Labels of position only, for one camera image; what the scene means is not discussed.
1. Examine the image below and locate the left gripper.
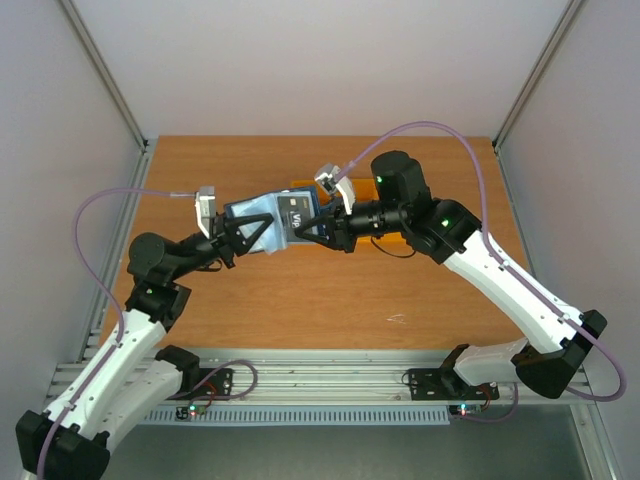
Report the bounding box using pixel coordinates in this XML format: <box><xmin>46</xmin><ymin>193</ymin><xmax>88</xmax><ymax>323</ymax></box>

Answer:
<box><xmin>167</xmin><ymin>209</ymin><xmax>272</xmax><ymax>281</ymax></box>

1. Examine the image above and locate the black VIP credit card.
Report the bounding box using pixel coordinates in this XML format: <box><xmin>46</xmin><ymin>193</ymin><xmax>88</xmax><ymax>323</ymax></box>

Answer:
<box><xmin>276</xmin><ymin>187</ymin><xmax>319</xmax><ymax>245</ymax></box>

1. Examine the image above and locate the blue card holder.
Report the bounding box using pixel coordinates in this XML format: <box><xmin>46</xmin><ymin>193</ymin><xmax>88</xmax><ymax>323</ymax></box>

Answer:
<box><xmin>224</xmin><ymin>186</ymin><xmax>321</xmax><ymax>254</ymax></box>

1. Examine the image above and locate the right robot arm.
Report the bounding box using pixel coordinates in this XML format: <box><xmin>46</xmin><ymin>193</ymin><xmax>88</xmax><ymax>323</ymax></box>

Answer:
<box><xmin>295</xmin><ymin>151</ymin><xmax>607</xmax><ymax>399</ymax></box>

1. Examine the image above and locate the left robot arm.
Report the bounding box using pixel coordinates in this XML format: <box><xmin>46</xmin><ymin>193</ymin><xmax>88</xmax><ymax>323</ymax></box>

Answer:
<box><xmin>16</xmin><ymin>213</ymin><xmax>274</xmax><ymax>479</ymax></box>

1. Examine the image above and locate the middle yellow bin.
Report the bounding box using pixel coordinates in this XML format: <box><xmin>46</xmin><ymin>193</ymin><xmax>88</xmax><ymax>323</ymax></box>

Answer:
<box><xmin>351</xmin><ymin>178</ymin><xmax>379</xmax><ymax>202</ymax></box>

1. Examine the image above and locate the yellow bin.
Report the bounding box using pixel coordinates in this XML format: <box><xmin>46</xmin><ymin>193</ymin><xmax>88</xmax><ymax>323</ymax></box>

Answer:
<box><xmin>351</xmin><ymin>178</ymin><xmax>379</xmax><ymax>202</ymax></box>
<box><xmin>290</xmin><ymin>179</ymin><xmax>322</xmax><ymax>193</ymax></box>
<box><xmin>356</xmin><ymin>232</ymin><xmax>405</xmax><ymax>246</ymax></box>

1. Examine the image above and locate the right yellow bin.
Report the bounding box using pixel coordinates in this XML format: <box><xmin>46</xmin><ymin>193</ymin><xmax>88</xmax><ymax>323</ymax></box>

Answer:
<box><xmin>356</xmin><ymin>232</ymin><xmax>405</xmax><ymax>246</ymax></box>

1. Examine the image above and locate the left yellow bin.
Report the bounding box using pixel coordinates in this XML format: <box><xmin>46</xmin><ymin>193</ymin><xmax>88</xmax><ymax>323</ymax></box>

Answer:
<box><xmin>290</xmin><ymin>179</ymin><xmax>322</xmax><ymax>193</ymax></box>

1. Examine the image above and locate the left circuit board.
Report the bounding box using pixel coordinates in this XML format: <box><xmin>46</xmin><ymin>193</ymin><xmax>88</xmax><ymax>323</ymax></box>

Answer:
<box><xmin>174</xmin><ymin>404</ymin><xmax>207</xmax><ymax>421</ymax></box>

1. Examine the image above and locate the circuit board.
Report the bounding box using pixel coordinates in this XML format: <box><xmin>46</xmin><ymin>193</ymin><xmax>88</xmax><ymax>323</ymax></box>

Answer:
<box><xmin>174</xmin><ymin>404</ymin><xmax>207</xmax><ymax>421</ymax></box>
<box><xmin>449</xmin><ymin>403</ymin><xmax>488</xmax><ymax>418</ymax></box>

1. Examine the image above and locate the right circuit board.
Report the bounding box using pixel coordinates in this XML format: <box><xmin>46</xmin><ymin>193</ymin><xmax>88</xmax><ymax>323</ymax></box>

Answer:
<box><xmin>449</xmin><ymin>403</ymin><xmax>488</xmax><ymax>418</ymax></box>

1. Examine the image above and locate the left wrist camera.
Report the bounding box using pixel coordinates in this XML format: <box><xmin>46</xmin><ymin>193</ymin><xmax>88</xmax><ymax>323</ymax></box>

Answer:
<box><xmin>194</xmin><ymin>186</ymin><xmax>217</xmax><ymax>239</ymax></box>

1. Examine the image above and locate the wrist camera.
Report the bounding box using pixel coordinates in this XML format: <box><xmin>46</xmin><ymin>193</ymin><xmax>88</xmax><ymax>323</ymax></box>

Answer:
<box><xmin>314</xmin><ymin>163</ymin><xmax>356</xmax><ymax>215</ymax></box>
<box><xmin>194</xmin><ymin>186</ymin><xmax>217</xmax><ymax>239</ymax></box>

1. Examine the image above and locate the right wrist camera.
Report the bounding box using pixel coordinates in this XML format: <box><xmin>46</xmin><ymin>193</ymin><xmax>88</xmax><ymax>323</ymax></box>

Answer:
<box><xmin>314</xmin><ymin>163</ymin><xmax>356</xmax><ymax>215</ymax></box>

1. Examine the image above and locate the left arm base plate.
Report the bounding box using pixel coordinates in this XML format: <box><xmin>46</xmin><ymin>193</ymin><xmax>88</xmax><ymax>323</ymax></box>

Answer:
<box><xmin>166</xmin><ymin>367</ymin><xmax>234</xmax><ymax>401</ymax></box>

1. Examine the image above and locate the aluminium rail base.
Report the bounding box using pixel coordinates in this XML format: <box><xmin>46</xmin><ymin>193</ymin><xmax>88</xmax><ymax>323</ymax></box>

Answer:
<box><xmin>45</xmin><ymin>347</ymin><xmax>591</xmax><ymax>405</ymax></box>

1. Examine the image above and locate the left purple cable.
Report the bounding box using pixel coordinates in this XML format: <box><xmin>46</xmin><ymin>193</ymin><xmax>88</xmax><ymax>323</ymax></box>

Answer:
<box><xmin>35</xmin><ymin>187</ymin><xmax>201</xmax><ymax>479</ymax></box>

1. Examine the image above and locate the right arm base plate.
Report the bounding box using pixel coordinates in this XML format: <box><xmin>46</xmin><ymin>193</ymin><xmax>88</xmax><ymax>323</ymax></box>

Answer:
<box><xmin>401</xmin><ymin>368</ymin><xmax>500</xmax><ymax>402</ymax></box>

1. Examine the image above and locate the grey slotted cable duct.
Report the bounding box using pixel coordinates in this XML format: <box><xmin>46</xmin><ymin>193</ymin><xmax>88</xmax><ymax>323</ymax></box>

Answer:
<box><xmin>141</xmin><ymin>405</ymin><xmax>450</xmax><ymax>428</ymax></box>

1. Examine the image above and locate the left aluminium frame post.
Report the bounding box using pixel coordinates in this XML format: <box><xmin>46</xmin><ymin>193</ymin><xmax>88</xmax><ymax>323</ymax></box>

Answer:
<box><xmin>55</xmin><ymin>0</ymin><xmax>149</xmax><ymax>151</ymax></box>

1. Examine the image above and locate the aluminium frame post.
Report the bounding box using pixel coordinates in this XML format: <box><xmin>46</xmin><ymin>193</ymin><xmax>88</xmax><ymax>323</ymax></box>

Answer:
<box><xmin>492</xmin><ymin>0</ymin><xmax>587</xmax><ymax>154</ymax></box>
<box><xmin>55</xmin><ymin>0</ymin><xmax>149</xmax><ymax>151</ymax></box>

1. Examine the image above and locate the right aluminium frame post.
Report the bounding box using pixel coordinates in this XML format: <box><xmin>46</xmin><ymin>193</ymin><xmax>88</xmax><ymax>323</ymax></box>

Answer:
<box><xmin>492</xmin><ymin>0</ymin><xmax>587</xmax><ymax>154</ymax></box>

